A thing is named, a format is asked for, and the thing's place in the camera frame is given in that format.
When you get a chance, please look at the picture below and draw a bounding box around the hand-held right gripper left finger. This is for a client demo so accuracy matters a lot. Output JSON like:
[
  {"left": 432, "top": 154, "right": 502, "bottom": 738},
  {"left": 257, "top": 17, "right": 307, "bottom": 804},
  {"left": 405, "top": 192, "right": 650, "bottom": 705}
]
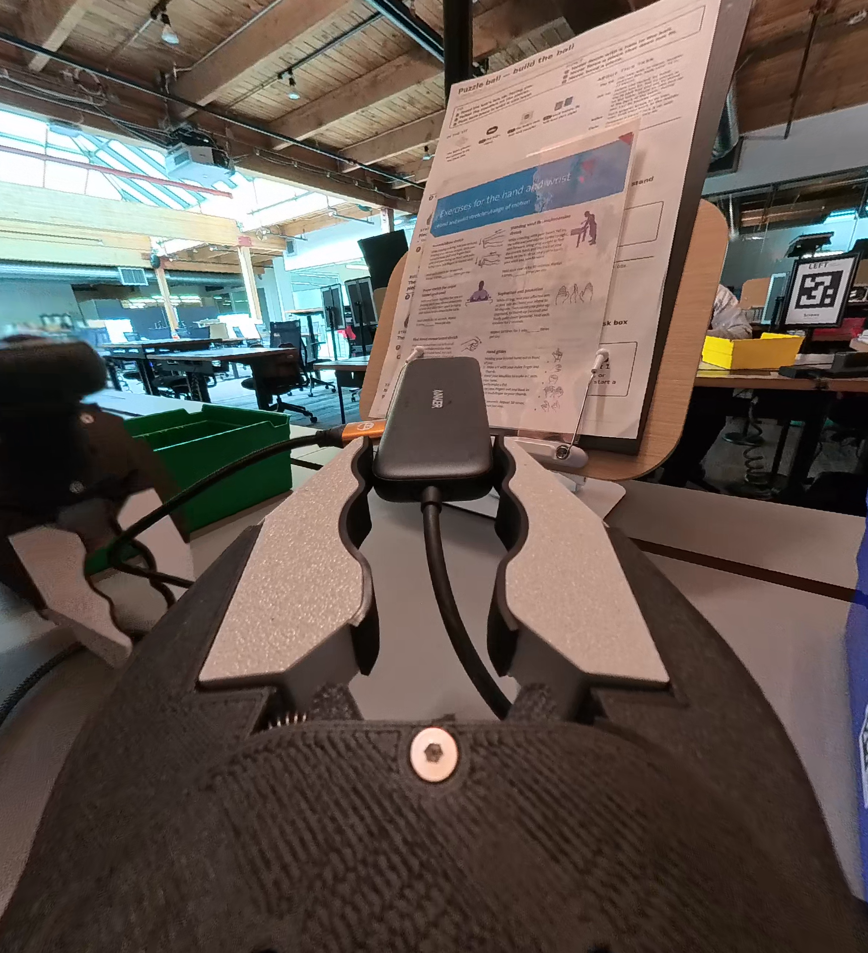
[{"left": 197, "top": 438, "right": 377, "bottom": 691}]

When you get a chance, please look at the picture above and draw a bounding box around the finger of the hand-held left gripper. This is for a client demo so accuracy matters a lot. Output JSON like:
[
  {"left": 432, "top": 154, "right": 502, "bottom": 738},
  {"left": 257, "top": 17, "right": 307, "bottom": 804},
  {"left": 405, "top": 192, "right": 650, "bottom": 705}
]
[
  {"left": 9, "top": 521, "right": 135, "bottom": 669},
  {"left": 110, "top": 443, "right": 197, "bottom": 591}
]

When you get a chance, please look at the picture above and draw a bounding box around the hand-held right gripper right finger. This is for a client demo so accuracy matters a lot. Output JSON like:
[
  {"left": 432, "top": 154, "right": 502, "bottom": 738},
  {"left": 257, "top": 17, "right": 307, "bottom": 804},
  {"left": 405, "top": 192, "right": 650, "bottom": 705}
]
[{"left": 488, "top": 438, "right": 671, "bottom": 689}]

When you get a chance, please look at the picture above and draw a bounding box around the black hub cable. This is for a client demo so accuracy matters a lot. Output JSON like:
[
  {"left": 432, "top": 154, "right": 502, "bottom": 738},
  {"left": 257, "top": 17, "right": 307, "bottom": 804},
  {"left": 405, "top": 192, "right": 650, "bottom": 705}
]
[{"left": 420, "top": 486, "right": 514, "bottom": 721}]

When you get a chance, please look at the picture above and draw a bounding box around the black usb cable orange plug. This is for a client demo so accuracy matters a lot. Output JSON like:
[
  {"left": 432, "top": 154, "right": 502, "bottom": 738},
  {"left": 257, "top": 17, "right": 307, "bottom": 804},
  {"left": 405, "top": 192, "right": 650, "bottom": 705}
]
[{"left": 0, "top": 419, "right": 388, "bottom": 816}]

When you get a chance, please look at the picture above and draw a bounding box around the green plastic bin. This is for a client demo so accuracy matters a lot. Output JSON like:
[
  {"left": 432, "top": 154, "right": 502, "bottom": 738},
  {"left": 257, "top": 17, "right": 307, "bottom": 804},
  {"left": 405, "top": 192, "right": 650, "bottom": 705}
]
[{"left": 120, "top": 404, "right": 293, "bottom": 535}]

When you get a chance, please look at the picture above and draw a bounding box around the long dark desk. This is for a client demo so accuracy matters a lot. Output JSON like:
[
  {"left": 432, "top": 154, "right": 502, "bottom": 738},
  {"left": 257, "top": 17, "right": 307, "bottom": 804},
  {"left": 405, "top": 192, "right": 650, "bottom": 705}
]
[{"left": 101, "top": 337, "right": 302, "bottom": 397}]

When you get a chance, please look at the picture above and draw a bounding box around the black office chair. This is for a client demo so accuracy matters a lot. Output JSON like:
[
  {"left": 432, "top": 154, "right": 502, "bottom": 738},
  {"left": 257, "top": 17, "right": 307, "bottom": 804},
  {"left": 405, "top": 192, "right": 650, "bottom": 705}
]
[{"left": 264, "top": 320, "right": 317, "bottom": 423}]

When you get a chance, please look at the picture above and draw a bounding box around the blue header exercise sheet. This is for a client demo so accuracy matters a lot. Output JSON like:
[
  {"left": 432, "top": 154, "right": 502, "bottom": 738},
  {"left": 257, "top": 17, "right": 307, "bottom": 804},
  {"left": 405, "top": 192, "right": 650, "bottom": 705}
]
[{"left": 385, "top": 119, "right": 641, "bottom": 434}]

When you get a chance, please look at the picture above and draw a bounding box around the yellow plastic bin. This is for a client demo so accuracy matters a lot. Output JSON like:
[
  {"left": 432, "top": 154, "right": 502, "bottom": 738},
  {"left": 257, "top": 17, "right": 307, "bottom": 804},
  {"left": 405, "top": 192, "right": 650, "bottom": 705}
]
[{"left": 702, "top": 333, "right": 807, "bottom": 372}]

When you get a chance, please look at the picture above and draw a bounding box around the wooden work table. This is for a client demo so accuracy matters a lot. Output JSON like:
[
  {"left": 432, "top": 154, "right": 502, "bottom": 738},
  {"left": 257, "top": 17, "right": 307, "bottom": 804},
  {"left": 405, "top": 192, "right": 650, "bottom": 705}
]
[{"left": 693, "top": 366, "right": 868, "bottom": 481}]

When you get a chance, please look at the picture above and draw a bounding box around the black flat device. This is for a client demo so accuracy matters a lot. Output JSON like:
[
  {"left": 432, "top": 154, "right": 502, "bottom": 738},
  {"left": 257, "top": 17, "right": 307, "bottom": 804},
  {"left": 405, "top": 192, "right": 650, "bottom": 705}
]
[{"left": 777, "top": 351, "right": 868, "bottom": 381}]

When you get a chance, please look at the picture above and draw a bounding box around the black monitor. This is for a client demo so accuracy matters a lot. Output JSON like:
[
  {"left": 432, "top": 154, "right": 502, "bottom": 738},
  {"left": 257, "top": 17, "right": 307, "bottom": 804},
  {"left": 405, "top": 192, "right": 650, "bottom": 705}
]
[{"left": 357, "top": 230, "right": 411, "bottom": 293}]

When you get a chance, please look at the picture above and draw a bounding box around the white ceiling projector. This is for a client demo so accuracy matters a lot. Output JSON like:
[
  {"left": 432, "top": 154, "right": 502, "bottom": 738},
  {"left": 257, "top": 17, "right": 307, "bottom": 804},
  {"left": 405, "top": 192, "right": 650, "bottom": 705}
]
[{"left": 164, "top": 143, "right": 236, "bottom": 189}]

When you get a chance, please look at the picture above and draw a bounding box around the black framed marker sign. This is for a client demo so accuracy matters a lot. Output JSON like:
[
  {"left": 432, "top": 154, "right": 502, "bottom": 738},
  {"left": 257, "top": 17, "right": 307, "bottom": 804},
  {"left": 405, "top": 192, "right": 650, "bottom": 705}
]
[{"left": 780, "top": 252, "right": 862, "bottom": 329}]

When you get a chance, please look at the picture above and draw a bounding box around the large white instruction sheet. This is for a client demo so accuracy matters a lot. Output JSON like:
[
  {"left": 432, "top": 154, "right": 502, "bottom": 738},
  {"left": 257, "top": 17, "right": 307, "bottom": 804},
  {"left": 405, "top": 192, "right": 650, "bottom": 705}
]
[{"left": 370, "top": 0, "right": 753, "bottom": 442}]

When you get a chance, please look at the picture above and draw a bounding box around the black coiled cable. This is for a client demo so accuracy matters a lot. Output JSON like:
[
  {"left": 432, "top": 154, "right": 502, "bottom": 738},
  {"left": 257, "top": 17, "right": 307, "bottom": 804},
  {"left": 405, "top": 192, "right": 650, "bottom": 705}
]
[{"left": 735, "top": 413, "right": 772, "bottom": 501}]

